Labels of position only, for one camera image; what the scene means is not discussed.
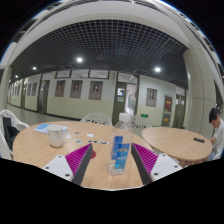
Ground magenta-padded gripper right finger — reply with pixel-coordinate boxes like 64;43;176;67
130;142;184;186

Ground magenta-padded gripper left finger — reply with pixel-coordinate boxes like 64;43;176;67
42;143;95;187

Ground clear blue-labelled water bottle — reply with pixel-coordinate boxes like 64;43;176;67
107;112;135;177

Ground round wooden side table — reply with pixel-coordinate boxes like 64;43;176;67
141;126;213;167

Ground white mug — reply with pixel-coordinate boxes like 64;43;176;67
46;124;69;148

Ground white plastic lattice chair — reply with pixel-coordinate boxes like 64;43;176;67
130;115;153;137
0;109;30;160
79;112;113;127

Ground blue and white paper sheet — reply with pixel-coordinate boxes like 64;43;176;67
33;123;69;135

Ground dark open doorway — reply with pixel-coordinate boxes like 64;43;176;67
112;81;138;126

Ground dark closed door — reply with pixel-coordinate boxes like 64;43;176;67
37;79;51;114

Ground black jacket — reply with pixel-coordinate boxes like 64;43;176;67
1;115;21;151

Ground person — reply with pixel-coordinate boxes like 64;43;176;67
207;107;224;161

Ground round ceiling lights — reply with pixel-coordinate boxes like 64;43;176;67
31;56;163;74

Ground red wall poster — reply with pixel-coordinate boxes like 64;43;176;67
164;95;173;113

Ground framed wall portraits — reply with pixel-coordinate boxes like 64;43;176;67
26;79;158;108

